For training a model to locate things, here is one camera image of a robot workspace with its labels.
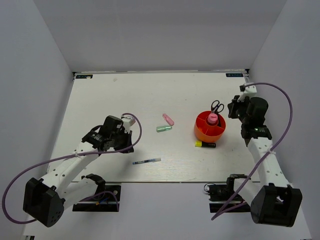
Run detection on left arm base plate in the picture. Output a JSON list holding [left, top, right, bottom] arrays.
[[72, 184, 122, 213]]

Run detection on orange round organizer container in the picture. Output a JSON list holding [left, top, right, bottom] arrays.
[[194, 110, 226, 143]]

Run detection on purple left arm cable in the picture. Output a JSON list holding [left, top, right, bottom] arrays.
[[2, 112, 143, 225]]

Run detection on black handled scissors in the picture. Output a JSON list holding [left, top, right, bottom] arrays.
[[210, 100, 225, 114]]

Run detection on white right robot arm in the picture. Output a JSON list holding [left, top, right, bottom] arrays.
[[225, 95, 303, 227]]

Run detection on left corner table label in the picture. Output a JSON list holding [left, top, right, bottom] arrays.
[[75, 74, 93, 79]]

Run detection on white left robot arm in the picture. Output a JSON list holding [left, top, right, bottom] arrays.
[[23, 113, 138, 228]]

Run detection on corner table label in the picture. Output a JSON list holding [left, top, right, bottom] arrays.
[[225, 73, 244, 78], [75, 74, 93, 79]]

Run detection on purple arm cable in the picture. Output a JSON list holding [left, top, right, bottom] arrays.
[[211, 82, 293, 221], [2, 112, 143, 225]]

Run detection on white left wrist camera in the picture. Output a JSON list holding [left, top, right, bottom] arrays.
[[120, 114, 136, 133]]

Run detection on yellow capped black highlighter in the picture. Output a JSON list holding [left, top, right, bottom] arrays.
[[195, 140, 216, 148]]

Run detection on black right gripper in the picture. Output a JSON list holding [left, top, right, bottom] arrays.
[[227, 95, 251, 124]]

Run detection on green transparent plastic case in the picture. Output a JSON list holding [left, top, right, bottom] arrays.
[[156, 125, 172, 133]]

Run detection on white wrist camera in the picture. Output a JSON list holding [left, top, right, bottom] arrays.
[[120, 114, 136, 133], [237, 83, 257, 102]]

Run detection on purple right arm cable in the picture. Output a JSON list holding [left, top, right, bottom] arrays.
[[211, 82, 293, 221]]

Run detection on blue ink pen refill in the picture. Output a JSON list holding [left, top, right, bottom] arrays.
[[132, 157, 161, 165]]

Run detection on right corner table label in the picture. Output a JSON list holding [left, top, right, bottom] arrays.
[[225, 73, 244, 78]]

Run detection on pink transparent plastic case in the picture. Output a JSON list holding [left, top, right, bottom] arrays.
[[162, 113, 175, 126]]

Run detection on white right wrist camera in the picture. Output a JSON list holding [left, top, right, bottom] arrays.
[[237, 83, 257, 102]]

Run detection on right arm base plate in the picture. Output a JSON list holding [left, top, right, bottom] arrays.
[[203, 173, 258, 214]]

